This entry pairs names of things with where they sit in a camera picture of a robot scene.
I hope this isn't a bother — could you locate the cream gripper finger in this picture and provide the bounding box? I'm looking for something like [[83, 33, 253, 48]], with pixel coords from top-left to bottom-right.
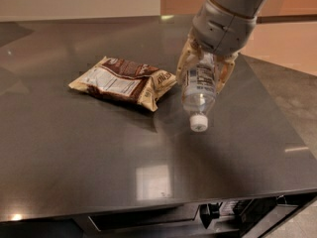
[[215, 53, 238, 93], [176, 33, 202, 85]]

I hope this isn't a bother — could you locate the clear blue-label plastic bottle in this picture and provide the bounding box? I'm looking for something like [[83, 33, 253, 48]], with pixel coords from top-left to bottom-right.
[[182, 54, 217, 132]]

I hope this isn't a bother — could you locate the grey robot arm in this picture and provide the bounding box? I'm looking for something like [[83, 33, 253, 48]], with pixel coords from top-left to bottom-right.
[[176, 0, 267, 93]]

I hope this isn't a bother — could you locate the brown and cream snack bag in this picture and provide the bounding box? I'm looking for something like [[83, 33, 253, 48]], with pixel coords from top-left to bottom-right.
[[68, 57, 176, 112]]

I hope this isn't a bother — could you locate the dark table under-frame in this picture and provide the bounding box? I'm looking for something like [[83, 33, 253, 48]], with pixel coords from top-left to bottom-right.
[[0, 192, 316, 238]]

